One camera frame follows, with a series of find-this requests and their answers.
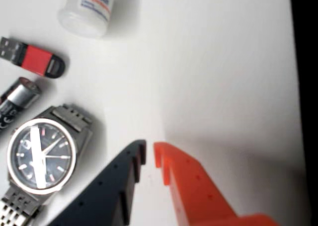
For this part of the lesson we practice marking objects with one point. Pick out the black AAA battery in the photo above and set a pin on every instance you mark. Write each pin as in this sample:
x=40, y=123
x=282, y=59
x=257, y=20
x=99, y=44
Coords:
x=17, y=99

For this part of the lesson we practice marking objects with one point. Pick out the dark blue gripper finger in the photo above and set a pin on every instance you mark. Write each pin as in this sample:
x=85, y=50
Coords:
x=104, y=198

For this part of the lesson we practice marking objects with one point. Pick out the steel wristwatch with dark dial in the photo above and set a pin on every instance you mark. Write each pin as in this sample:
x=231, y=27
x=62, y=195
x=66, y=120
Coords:
x=42, y=156

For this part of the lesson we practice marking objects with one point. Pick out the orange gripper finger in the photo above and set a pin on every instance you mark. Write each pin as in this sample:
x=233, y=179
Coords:
x=193, y=193

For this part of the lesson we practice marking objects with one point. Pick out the red and black usb stick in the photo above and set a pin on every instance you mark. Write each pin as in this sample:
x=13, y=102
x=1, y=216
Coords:
x=37, y=59

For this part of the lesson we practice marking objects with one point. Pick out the small white plastic bottle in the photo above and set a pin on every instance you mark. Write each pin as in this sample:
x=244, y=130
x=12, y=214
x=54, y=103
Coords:
x=84, y=20

